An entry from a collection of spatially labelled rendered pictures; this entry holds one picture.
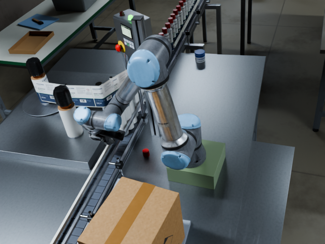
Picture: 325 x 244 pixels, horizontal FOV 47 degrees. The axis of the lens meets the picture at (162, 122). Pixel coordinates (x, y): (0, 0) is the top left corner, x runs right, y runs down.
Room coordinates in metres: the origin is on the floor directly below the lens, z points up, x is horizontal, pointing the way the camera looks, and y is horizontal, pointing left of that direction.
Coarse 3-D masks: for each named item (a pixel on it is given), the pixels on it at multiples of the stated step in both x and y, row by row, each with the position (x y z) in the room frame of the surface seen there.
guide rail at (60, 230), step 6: (102, 156) 1.36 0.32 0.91; (96, 168) 1.29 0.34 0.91; (90, 174) 1.25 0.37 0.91; (90, 180) 1.23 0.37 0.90; (84, 186) 1.18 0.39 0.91; (84, 192) 1.16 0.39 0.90; (78, 198) 1.12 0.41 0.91; (72, 210) 1.06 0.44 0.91; (66, 216) 1.03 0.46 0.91; (66, 222) 1.01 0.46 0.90; (60, 228) 0.97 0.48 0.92; (60, 234) 0.96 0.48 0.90; (54, 240) 0.92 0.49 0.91
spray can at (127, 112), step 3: (129, 105) 1.59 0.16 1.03; (126, 108) 1.57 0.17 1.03; (129, 108) 1.58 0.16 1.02; (126, 111) 1.57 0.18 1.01; (129, 111) 1.58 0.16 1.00; (126, 114) 1.57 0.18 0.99; (129, 114) 1.57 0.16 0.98; (126, 117) 1.57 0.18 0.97; (129, 117) 1.57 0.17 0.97; (126, 120) 1.57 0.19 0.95; (129, 120) 1.57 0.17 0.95; (132, 123) 1.58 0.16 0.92; (132, 126) 1.58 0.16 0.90; (129, 129) 1.57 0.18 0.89; (132, 129) 1.57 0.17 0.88
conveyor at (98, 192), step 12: (132, 132) 1.55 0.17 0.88; (120, 144) 1.47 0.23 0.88; (108, 156) 1.39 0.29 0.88; (120, 156) 1.38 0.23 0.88; (108, 168) 1.31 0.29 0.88; (108, 180) 1.23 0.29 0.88; (96, 192) 1.17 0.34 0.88; (96, 204) 1.10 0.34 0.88; (72, 216) 1.05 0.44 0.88; (84, 228) 0.98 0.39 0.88; (60, 240) 0.94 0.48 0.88; (72, 240) 0.93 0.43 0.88
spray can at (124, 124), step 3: (123, 114) 1.54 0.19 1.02; (123, 117) 1.53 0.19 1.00; (123, 120) 1.53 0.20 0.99; (123, 123) 1.53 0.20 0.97; (126, 123) 1.54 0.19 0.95; (120, 126) 1.53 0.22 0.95; (123, 126) 1.53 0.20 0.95; (120, 129) 1.53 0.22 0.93; (123, 129) 1.53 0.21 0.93; (126, 135) 1.53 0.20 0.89
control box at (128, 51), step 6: (126, 12) 1.71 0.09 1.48; (132, 12) 1.70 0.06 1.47; (114, 18) 1.68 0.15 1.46; (120, 18) 1.65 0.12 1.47; (126, 18) 1.64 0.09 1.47; (144, 18) 1.61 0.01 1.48; (114, 24) 1.69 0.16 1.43; (126, 24) 1.60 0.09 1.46; (150, 24) 1.61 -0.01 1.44; (120, 30) 1.65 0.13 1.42; (132, 30) 1.56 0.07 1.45; (150, 30) 1.60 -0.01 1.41; (120, 36) 1.66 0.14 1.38; (126, 36) 1.61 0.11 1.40; (120, 42) 1.67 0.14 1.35; (126, 48) 1.63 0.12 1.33; (126, 54) 1.64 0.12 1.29; (132, 54) 1.60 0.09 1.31
